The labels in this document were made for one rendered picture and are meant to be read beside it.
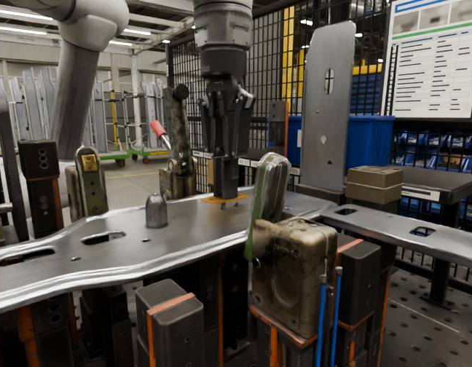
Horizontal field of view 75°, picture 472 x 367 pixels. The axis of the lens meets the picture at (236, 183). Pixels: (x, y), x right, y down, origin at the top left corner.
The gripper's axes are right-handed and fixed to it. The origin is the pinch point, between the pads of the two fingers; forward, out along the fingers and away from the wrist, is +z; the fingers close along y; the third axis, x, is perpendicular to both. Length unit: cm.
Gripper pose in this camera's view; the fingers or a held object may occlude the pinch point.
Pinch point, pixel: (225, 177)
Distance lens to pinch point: 53.3
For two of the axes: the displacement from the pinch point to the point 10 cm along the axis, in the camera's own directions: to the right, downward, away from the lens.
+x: 7.7, -1.4, 6.2
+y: 6.3, 1.6, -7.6
